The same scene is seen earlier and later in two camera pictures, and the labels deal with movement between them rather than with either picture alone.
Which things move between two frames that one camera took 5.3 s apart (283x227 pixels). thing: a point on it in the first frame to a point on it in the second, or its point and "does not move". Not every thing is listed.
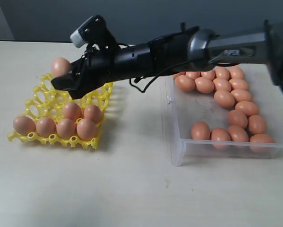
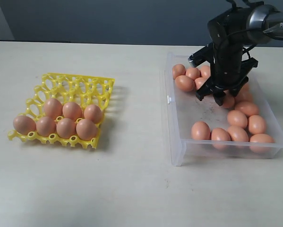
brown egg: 66,128 does not move
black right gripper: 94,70 to 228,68
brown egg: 72,111 does not move
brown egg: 46,126 does not move
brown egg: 60,66 to 53,108
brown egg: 24,126 does not move
